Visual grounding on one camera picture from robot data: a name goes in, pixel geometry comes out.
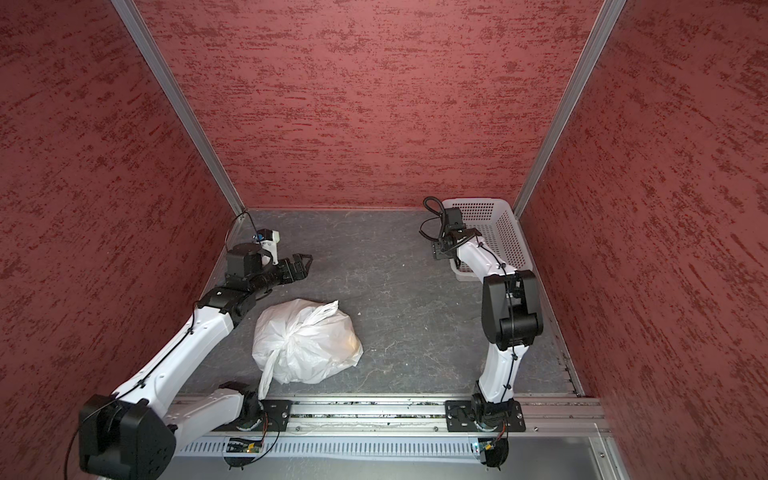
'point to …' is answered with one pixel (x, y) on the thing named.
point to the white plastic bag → (303, 341)
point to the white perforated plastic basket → (500, 228)
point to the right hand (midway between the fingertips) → (445, 252)
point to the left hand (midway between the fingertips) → (300, 265)
